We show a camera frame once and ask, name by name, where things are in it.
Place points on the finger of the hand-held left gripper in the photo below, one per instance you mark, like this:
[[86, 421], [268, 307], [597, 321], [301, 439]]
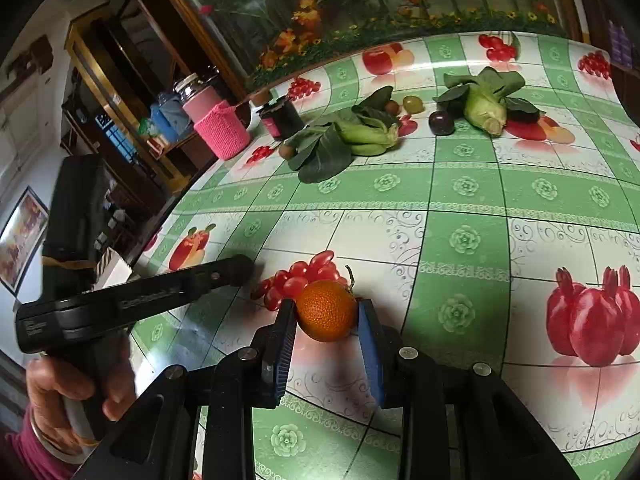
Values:
[[220, 274]]

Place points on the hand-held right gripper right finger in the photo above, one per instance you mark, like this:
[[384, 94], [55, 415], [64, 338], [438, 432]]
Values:
[[370, 355]]

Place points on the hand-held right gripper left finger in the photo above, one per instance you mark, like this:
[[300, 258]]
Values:
[[282, 350]]

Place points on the orange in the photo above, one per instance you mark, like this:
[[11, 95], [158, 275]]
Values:
[[326, 310]]

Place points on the person's left forearm pink sleeve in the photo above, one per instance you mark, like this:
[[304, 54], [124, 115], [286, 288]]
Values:
[[35, 465]]

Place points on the person's left hand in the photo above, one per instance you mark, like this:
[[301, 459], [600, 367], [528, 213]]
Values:
[[50, 385]]

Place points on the wooden shelf cabinet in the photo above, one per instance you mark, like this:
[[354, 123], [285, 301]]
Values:
[[125, 160]]

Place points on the small brown fruit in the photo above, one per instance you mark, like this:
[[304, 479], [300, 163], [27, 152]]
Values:
[[286, 150], [391, 106]]

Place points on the pink bottle with knitted sleeve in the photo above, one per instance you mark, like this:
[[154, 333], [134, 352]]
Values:
[[220, 130]]

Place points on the dark glass jar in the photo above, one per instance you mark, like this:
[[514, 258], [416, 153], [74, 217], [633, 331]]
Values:
[[285, 120]]

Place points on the green checked fruit-print tablecloth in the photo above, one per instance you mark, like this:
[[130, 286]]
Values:
[[465, 195]]

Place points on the bok choy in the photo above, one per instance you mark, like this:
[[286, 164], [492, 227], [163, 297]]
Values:
[[360, 137], [480, 105]]

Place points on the silver bangle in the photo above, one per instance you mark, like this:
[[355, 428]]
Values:
[[42, 437]]

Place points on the dark plum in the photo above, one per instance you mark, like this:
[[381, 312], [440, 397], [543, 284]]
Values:
[[441, 123]]

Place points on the small green fruit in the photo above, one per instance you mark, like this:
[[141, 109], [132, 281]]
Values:
[[413, 104]]

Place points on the purple packet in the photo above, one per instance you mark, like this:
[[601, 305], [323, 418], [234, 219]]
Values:
[[620, 42]]

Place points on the framed wall painting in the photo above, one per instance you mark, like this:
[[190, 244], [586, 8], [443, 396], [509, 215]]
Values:
[[22, 240]]

